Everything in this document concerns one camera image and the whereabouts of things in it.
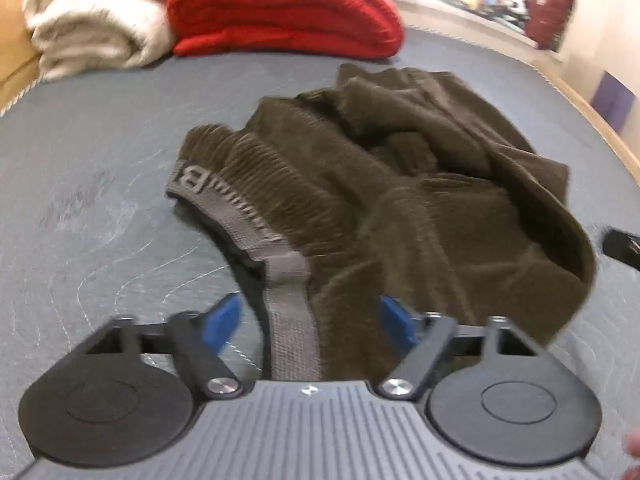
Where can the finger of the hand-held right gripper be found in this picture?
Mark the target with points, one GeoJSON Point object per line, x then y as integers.
{"type": "Point", "coordinates": [622, 246]}

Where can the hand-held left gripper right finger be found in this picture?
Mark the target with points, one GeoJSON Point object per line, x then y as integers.
{"type": "Point", "coordinates": [397, 322]}

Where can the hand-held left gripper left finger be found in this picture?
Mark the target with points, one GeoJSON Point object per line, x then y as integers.
{"type": "Point", "coordinates": [222, 320]}

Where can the dark red pillow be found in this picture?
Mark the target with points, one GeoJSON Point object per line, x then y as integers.
{"type": "Point", "coordinates": [550, 12]}

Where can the white window ledge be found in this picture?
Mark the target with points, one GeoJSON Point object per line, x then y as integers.
{"type": "Point", "coordinates": [465, 22]}

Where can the row of plush toys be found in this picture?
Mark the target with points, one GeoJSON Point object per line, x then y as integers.
{"type": "Point", "coordinates": [480, 2]}

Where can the red folded quilt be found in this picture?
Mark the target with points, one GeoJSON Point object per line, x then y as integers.
{"type": "Point", "coordinates": [280, 10]}

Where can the white fluffy folded blanket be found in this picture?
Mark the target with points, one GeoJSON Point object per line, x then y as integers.
{"type": "Point", "coordinates": [95, 20]}

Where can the wooden headboard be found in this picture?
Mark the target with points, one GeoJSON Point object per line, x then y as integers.
{"type": "Point", "coordinates": [12, 60]}

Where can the wooden bed frame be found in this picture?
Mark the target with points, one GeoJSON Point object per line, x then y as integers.
{"type": "Point", "coordinates": [590, 115]}

